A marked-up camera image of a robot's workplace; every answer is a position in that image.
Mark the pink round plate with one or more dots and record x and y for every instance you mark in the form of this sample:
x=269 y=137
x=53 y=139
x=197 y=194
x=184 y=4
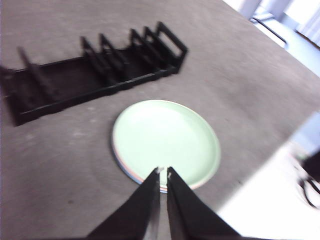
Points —
x=125 y=168

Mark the green round plate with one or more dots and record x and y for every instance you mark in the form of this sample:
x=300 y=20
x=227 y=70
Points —
x=165 y=140

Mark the black plastic plate rack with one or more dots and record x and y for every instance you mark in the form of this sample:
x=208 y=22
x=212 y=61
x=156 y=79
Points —
x=75 y=82

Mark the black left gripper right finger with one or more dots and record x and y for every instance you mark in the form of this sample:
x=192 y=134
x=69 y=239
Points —
x=192 y=217

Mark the black metal bar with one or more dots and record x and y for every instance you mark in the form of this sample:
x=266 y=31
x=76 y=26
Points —
x=272 y=31

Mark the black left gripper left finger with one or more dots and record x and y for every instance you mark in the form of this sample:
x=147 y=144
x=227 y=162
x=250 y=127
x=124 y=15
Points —
x=135 y=217

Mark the blue round plate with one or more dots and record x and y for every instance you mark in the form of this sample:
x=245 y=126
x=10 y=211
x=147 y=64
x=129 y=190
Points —
x=163 y=191

